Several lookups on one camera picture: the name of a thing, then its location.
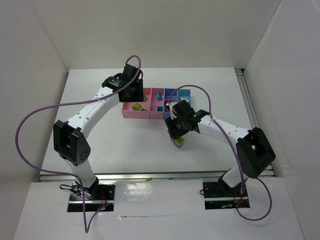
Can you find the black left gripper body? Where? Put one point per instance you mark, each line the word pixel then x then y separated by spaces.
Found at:
pixel 135 93

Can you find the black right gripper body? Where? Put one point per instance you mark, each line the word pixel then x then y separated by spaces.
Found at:
pixel 175 130

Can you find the long green lego brick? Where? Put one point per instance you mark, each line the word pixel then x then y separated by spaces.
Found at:
pixel 136 106

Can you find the multicolour lego stack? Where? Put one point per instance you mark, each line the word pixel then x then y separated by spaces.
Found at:
pixel 178 142

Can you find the small cyan lego brick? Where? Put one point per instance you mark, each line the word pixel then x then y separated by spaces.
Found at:
pixel 159 97

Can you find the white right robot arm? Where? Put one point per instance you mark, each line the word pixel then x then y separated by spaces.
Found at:
pixel 252 150

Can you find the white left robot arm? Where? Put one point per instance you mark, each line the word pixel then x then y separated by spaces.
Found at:
pixel 70 137

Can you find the large pink container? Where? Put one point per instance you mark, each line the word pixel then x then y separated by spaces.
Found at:
pixel 128 112

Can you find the light blue container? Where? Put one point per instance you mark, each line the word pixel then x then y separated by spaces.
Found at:
pixel 184 94

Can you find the dark blue container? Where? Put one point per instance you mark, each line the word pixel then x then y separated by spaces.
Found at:
pixel 167 93

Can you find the narrow pink container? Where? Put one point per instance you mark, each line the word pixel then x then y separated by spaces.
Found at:
pixel 154 114

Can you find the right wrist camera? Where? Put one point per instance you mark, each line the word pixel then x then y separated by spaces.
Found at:
pixel 172 114

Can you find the aluminium front rail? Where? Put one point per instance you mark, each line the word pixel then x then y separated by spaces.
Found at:
pixel 138 176

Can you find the aluminium side rail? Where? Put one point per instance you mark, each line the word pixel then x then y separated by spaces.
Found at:
pixel 239 72

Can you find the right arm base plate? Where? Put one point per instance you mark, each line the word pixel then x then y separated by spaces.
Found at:
pixel 219 197

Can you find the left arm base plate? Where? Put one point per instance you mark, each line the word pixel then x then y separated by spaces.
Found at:
pixel 102 198

